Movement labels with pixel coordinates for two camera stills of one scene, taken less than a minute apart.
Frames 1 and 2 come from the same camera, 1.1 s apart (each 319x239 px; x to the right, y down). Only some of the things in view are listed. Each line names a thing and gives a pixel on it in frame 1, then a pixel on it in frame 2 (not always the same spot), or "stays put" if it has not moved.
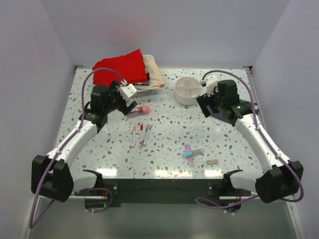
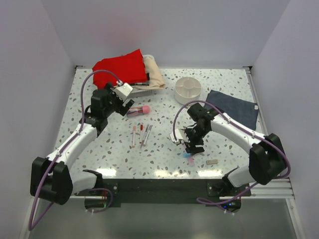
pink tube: x=188 y=149 stays put
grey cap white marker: x=147 y=136 stays put
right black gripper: x=204 y=101 -> x=193 y=143
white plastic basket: x=142 y=91 stays put
